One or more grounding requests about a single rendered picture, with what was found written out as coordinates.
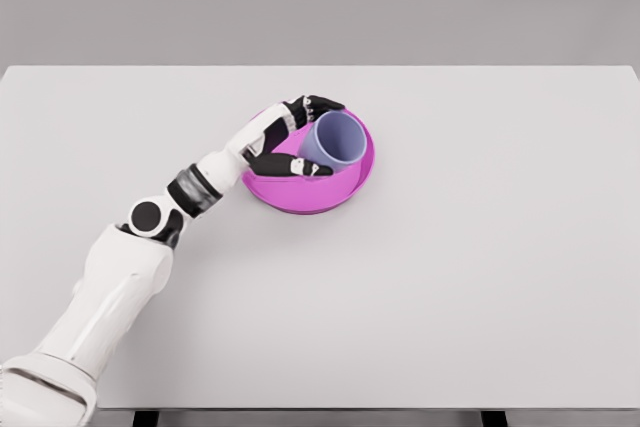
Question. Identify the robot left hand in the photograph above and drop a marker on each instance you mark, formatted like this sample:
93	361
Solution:
252	139

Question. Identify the lavender cup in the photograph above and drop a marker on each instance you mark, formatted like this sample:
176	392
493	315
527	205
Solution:
335	139

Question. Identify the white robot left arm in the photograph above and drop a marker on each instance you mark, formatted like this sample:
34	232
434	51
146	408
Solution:
115	272

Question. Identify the magenta plate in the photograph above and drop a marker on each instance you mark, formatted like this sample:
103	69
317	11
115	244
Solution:
310	192

